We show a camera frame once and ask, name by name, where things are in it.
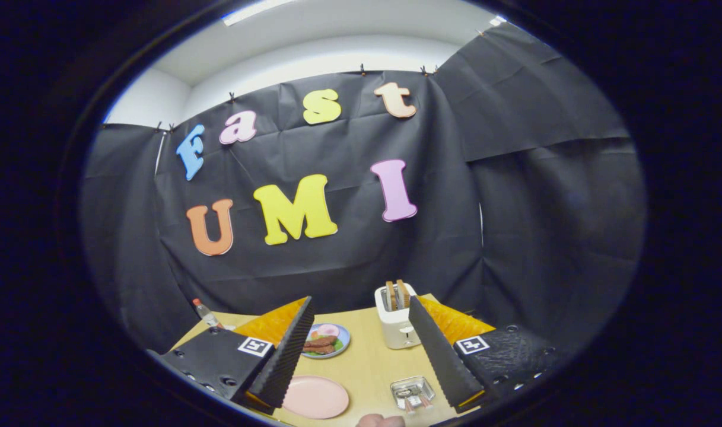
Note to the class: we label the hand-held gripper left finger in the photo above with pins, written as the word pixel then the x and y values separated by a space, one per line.
pixel 286 356

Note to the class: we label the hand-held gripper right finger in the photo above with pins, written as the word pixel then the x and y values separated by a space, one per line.
pixel 441 356

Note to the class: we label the grilled meat strip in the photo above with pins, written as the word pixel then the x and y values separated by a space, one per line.
pixel 317 349
pixel 322 341

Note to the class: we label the pink ham slice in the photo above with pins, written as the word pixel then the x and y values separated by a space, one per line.
pixel 328 330

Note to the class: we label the pink plate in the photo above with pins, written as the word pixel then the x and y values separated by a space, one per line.
pixel 316 397

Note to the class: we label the white toaster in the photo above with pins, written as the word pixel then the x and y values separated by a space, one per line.
pixel 396 326

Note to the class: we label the blue plate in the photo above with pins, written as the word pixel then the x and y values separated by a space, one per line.
pixel 344 341

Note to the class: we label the toast bread slice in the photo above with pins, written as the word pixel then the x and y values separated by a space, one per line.
pixel 403 293
pixel 390 295

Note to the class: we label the clear water bottle red label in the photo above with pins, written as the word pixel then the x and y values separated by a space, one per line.
pixel 206 313

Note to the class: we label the small ceiling light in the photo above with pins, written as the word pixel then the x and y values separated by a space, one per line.
pixel 497 21

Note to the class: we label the long ceiling light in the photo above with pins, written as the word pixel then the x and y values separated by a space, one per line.
pixel 257 10

